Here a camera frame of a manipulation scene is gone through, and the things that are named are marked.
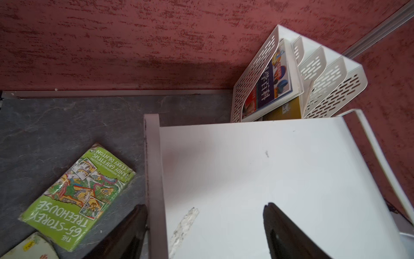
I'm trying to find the white three-tier bookshelf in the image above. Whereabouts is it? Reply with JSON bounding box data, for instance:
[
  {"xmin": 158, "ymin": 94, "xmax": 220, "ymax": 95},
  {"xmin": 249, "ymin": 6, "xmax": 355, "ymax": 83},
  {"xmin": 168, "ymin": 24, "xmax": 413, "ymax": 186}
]
[{"xmin": 144, "ymin": 114, "xmax": 414, "ymax": 259}]

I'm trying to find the white blue magazine in holder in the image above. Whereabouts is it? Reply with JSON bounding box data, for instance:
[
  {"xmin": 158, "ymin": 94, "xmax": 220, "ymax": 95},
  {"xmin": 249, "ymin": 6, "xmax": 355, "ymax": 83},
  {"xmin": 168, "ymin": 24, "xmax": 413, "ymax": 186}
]
[{"xmin": 241, "ymin": 39, "xmax": 304, "ymax": 122}]

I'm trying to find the yellow illustrated book in holder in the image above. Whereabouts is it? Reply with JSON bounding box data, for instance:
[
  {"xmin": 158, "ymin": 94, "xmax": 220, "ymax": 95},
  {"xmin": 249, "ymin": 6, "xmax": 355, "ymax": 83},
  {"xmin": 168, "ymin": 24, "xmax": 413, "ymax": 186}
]
[{"xmin": 262, "ymin": 97, "xmax": 302, "ymax": 121}]

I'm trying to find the green treehouse paperback book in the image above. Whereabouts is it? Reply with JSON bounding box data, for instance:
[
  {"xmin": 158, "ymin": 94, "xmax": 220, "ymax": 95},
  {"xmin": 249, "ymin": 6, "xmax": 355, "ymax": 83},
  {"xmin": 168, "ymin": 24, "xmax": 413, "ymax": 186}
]
[{"xmin": 19, "ymin": 143, "xmax": 136, "ymax": 252}]

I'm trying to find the white perforated magazine file holder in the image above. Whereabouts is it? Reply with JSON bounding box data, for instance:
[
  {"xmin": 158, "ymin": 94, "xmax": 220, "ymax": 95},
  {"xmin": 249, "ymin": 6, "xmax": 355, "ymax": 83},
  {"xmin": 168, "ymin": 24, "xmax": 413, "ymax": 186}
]
[{"xmin": 230, "ymin": 25, "xmax": 368, "ymax": 123}]

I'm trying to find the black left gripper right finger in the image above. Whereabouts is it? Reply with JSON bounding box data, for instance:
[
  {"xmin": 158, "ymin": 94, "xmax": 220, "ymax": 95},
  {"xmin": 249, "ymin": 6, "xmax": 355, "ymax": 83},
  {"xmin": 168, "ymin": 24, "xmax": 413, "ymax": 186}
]
[{"xmin": 263, "ymin": 203, "xmax": 330, "ymax": 259}]

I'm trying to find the illustrated children's picture book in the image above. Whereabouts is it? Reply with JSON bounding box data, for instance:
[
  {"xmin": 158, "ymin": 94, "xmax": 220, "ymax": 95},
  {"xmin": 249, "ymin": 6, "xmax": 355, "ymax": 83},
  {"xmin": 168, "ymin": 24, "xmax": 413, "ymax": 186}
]
[{"xmin": 1, "ymin": 232, "xmax": 59, "ymax": 259}]

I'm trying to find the right aluminium corner post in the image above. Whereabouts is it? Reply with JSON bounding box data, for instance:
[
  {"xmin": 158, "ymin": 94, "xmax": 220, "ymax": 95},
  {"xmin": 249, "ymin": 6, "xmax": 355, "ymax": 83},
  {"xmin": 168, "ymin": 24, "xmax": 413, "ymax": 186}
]
[{"xmin": 342, "ymin": 0, "xmax": 414, "ymax": 59}]

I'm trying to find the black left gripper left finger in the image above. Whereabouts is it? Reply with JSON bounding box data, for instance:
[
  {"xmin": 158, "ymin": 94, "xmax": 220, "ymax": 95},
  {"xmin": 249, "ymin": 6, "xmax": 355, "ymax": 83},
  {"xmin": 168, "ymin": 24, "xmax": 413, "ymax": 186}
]
[{"xmin": 84, "ymin": 205, "xmax": 148, "ymax": 259}]

